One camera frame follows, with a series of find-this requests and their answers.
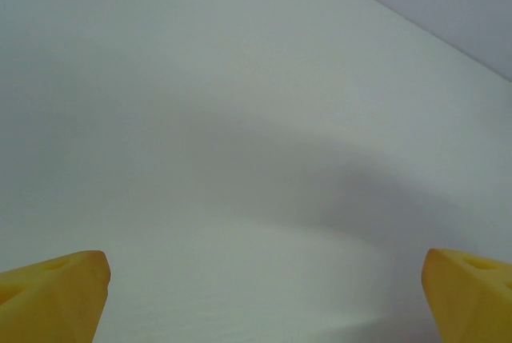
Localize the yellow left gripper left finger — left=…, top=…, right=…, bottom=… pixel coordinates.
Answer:
left=0, top=249, right=112, bottom=343

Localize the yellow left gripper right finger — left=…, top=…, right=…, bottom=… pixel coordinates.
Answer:
left=421, top=248, right=512, bottom=343

